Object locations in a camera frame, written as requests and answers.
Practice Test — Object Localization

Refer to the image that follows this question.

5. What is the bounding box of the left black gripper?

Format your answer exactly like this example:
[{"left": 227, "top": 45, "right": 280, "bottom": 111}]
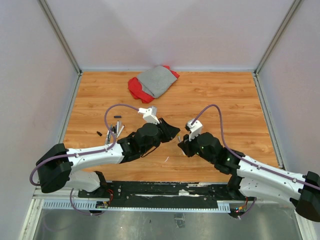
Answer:
[{"left": 141, "top": 118, "right": 182, "bottom": 155}]

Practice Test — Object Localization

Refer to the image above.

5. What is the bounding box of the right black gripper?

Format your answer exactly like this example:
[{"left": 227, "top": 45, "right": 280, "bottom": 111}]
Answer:
[{"left": 178, "top": 129, "right": 216, "bottom": 164}]

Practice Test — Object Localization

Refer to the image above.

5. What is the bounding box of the white pen yellow end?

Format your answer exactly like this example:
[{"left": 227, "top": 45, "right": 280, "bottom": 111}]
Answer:
[{"left": 177, "top": 134, "right": 186, "bottom": 156}]

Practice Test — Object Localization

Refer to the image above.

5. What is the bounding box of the white pen black end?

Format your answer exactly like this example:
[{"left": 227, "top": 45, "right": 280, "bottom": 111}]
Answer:
[{"left": 117, "top": 120, "right": 122, "bottom": 133}]

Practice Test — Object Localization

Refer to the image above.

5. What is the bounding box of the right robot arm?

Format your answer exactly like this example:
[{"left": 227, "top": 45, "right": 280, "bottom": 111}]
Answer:
[{"left": 178, "top": 132, "right": 320, "bottom": 222}]

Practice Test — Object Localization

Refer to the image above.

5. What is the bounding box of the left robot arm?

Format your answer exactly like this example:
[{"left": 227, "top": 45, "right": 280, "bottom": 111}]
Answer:
[{"left": 35, "top": 118, "right": 180, "bottom": 198}]

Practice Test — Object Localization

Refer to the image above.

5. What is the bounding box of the angled white pen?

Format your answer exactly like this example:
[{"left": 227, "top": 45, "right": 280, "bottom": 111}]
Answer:
[{"left": 116, "top": 125, "right": 125, "bottom": 138}]

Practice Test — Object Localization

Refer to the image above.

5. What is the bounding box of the grey folded cloth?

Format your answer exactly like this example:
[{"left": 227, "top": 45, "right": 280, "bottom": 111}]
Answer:
[{"left": 137, "top": 65, "right": 178, "bottom": 99}]

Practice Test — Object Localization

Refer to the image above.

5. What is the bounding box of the red cloth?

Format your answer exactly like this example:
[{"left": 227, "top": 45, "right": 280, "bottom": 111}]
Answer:
[{"left": 127, "top": 65, "right": 180, "bottom": 104}]

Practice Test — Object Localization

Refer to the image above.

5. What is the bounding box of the white marker blue tip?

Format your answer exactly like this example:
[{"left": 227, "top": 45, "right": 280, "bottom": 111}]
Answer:
[{"left": 104, "top": 130, "right": 111, "bottom": 145}]

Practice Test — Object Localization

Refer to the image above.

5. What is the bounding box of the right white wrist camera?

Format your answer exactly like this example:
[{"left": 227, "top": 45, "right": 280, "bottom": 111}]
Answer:
[{"left": 185, "top": 118, "right": 203, "bottom": 142}]

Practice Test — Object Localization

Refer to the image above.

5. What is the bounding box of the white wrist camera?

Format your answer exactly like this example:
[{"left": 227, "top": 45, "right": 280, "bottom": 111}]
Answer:
[
  {"left": 138, "top": 106, "right": 160, "bottom": 125},
  {"left": 185, "top": 118, "right": 203, "bottom": 142}
]

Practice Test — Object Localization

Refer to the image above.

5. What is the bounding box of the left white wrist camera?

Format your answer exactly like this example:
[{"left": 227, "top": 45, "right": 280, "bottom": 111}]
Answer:
[{"left": 138, "top": 106, "right": 160, "bottom": 125}]

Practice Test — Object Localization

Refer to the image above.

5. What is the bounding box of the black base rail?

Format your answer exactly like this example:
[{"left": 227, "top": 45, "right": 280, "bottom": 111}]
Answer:
[{"left": 77, "top": 181, "right": 246, "bottom": 209}]

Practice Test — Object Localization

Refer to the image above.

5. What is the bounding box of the aluminium frame rail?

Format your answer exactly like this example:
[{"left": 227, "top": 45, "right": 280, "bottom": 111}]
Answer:
[{"left": 32, "top": 178, "right": 83, "bottom": 200}]

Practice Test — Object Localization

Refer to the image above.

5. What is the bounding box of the grey cable duct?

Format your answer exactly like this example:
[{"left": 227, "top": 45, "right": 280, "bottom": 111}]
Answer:
[{"left": 42, "top": 199, "right": 231, "bottom": 213}]

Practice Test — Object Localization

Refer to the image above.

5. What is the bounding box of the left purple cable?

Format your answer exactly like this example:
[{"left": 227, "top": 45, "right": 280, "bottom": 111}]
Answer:
[{"left": 29, "top": 103, "right": 141, "bottom": 216}]

